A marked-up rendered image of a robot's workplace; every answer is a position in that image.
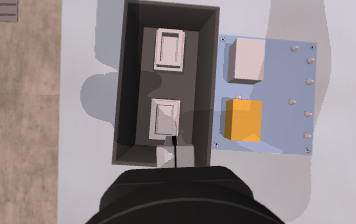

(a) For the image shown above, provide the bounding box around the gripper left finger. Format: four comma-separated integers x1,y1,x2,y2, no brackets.
156,136,175,168

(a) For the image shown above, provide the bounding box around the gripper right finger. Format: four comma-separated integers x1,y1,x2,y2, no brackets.
174,136,195,168

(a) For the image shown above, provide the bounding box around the yellow-orange block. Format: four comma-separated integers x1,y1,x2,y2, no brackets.
224,99,262,142

